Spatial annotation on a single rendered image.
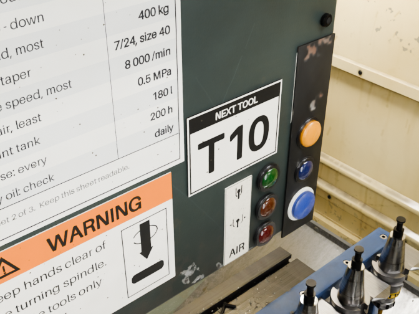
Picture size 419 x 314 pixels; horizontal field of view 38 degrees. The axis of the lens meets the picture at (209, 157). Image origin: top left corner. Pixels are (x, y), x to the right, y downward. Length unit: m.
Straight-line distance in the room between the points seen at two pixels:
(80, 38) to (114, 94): 0.05
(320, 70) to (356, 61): 0.90
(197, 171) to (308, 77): 0.13
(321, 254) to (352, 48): 0.58
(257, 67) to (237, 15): 0.05
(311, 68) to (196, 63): 0.13
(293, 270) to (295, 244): 0.20
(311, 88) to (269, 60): 0.07
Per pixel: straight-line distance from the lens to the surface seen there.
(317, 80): 0.53
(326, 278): 1.05
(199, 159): 0.46
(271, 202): 0.55
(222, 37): 0.43
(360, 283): 1.00
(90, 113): 0.38
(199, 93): 0.43
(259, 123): 0.49
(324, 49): 0.52
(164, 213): 0.46
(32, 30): 0.34
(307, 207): 0.59
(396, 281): 1.09
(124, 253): 0.46
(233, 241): 0.54
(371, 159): 1.50
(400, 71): 1.36
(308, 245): 1.71
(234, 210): 0.52
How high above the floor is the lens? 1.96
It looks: 33 degrees down
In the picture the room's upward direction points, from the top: straight up
